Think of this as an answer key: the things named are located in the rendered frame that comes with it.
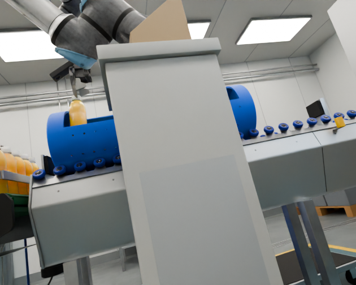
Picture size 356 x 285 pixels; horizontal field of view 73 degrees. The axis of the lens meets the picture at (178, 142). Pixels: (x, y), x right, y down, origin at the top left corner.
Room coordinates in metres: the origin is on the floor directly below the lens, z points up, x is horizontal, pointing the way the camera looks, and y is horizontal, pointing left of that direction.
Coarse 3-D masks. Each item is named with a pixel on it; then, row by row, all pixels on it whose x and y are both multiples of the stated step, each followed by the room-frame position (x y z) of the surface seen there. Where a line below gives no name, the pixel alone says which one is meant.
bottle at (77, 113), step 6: (72, 102) 0.93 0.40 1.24; (78, 102) 0.94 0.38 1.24; (72, 108) 0.92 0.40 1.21; (78, 108) 0.93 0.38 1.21; (84, 108) 0.95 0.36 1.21; (72, 114) 0.92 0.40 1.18; (78, 114) 0.92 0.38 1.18; (84, 114) 0.95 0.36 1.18; (72, 120) 0.92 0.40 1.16; (78, 120) 0.92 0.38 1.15; (84, 120) 0.94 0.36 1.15
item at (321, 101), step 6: (318, 102) 1.19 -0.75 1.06; (324, 102) 1.18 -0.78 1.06; (306, 108) 1.26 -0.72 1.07; (312, 108) 1.22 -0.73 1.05; (318, 108) 1.19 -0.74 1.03; (324, 108) 1.18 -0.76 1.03; (312, 114) 1.24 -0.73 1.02; (318, 114) 1.20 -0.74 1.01; (324, 114) 1.19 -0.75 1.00; (318, 120) 1.24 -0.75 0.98
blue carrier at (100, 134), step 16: (240, 96) 1.01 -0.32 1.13; (64, 112) 0.93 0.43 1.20; (240, 112) 1.01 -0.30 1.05; (48, 128) 0.87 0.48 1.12; (64, 128) 0.87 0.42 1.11; (80, 128) 0.88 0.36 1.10; (96, 128) 0.89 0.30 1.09; (112, 128) 0.91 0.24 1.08; (240, 128) 1.04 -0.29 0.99; (48, 144) 0.87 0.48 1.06; (64, 144) 0.88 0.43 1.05; (80, 144) 0.89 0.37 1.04; (96, 144) 0.91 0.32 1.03; (112, 144) 0.92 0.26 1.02; (64, 160) 0.90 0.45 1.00; (80, 160) 0.92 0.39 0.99; (112, 160) 0.97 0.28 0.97
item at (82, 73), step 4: (72, 68) 0.94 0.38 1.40; (76, 68) 0.94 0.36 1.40; (80, 68) 0.95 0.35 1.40; (76, 72) 0.95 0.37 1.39; (80, 72) 0.95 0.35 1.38; (84, 72) 0.94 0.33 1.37; (88, 72) 0.94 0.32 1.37; (76, 76) 0.95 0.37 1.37; (80, 76) 0.95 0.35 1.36; (84, 76) 0.95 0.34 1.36; (88, 76) 0.96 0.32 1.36; (84, 80) 0.99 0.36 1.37; (88, 80) 0.99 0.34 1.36
